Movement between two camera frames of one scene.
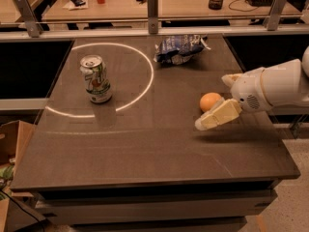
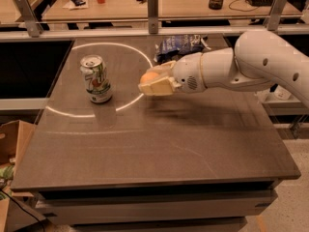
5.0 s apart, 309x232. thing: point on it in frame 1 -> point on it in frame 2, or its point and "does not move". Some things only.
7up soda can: x=96 y=77 does not move
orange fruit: x=208 y=101 -> x=148 y=76
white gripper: x=248 y=90 -> x=187 y=72
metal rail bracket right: x=277 y=8 does not move
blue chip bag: x=180 y=49 does not move
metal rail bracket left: x=33 y=24 does not move
